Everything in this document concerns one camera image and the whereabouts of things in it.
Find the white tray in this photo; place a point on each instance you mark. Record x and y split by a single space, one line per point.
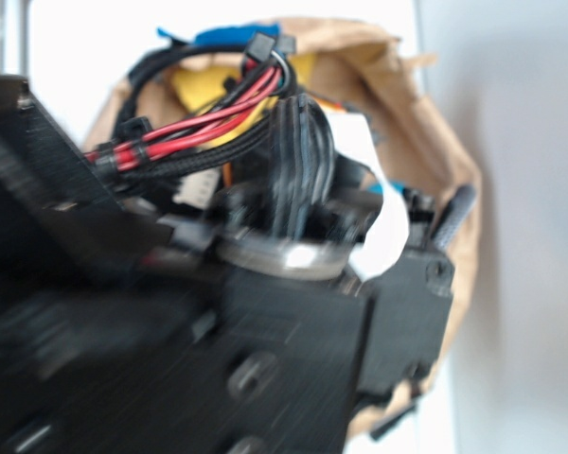
79 50

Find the blue cloth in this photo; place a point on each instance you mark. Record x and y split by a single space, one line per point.
224 35

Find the yellow microfiber cloth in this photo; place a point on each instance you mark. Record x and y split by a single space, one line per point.
199 90

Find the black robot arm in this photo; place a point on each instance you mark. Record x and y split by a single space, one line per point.
192 291

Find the brown paper bag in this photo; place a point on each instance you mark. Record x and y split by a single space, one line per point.
360 64

